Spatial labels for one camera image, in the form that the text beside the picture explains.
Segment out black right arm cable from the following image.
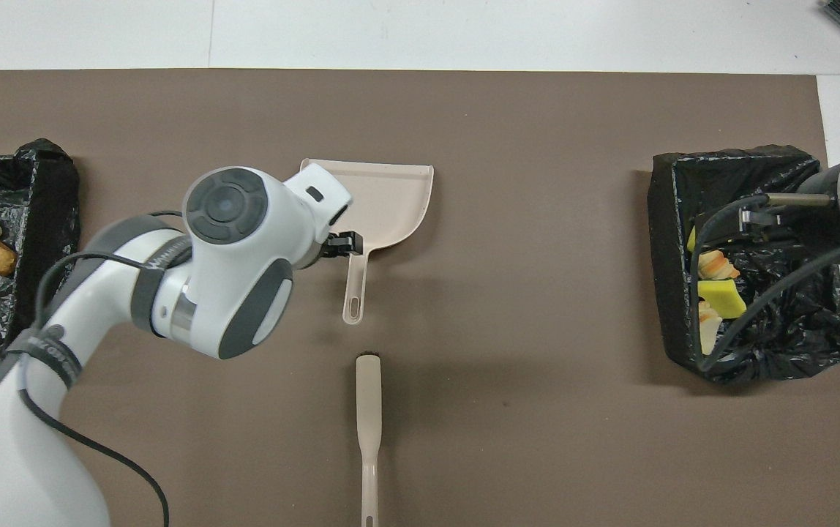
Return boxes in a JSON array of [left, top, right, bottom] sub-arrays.
[[688, 192, 840, 370]]

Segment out brown table mat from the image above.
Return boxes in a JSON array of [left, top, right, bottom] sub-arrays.
[[0, 70, 840, 527]]

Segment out yellow sponge with green side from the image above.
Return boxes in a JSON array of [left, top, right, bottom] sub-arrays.
[[697, 279, 748, 320]]

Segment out beige plastic dustpan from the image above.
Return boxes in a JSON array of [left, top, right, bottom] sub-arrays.
[[299, 158, 435, 326]]

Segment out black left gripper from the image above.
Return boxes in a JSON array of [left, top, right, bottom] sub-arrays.
[[320, 230, 364, 259]]

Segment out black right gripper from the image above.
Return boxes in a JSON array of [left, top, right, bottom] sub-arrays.
[[793, 165, 840, 258]]

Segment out black bag-lined bin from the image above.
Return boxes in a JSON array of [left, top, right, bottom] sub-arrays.
[[0, 138, 82, 369], [647, 144, 840, 385]]

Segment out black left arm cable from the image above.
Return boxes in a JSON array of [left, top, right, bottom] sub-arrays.
[[16, 211, 194, 527]]

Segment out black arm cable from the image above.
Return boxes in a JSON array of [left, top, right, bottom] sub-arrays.
[[688, 192, 840, 370], [16, 211, 194, 527]]

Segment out beige hand brush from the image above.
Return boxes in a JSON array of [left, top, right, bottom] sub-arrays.
[[356, 354, 383, 527]]

